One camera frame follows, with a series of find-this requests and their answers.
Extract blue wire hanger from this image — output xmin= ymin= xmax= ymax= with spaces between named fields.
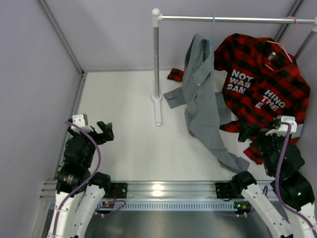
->
xmin=210 ymin=14 xmax=215 ymax=52

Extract red black plaid shirt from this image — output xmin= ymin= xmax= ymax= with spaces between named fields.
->
xmin=166 ymin=33 xmax=311 ymax=165

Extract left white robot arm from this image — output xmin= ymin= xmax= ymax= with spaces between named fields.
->
xmin=47 ymin=120 xmax=114 ymax=238

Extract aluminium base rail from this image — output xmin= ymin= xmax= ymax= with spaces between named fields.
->
xmin=39 ymin=180 xmax=275 ymax=199

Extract white clothes rack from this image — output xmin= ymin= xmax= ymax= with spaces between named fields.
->
xmin=152 ymin=8 xmax=317 ymax=126

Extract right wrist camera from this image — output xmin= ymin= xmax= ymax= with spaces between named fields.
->
xmin=265 ymin=116 xmax=297 ymax=136

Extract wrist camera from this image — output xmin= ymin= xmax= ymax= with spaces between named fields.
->
xmin=71 ymin=114 xmax=94 ymax=133
xmin=265 ymin=116 xmax=297 ymax=136

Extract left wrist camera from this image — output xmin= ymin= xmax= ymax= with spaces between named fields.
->
xmin=71 ymin=114 xmax=94 ymax=133

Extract aluminium frame post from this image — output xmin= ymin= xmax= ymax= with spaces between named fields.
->
xmin=36 ymin=0 xmax=87 ymax=167

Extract grey button shirt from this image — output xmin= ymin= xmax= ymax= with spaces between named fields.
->
xmin=164 ymin=34 xmax=250 ymax=173

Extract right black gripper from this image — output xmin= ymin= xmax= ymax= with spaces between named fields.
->
xmin=238 ymin=122 xmax=285 ymax=176

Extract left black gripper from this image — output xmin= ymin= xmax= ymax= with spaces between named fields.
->
xmin=68 ymin=121 xmax=113 ymax=168

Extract perforated cable tray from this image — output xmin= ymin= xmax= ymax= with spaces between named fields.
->
xmin=96 ymin=200 xmax=251 ymax=212

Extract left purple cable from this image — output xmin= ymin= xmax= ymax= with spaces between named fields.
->
xmin=52 ymin=120 xmax=127 ymax=238

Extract pink wire hanger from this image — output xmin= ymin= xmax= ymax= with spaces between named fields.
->
xmin=265 ymin=16 xmax=298 ymax=71

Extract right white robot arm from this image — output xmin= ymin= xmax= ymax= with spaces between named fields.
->
xmin=230 ymin=122 xmax=317 ymax=238

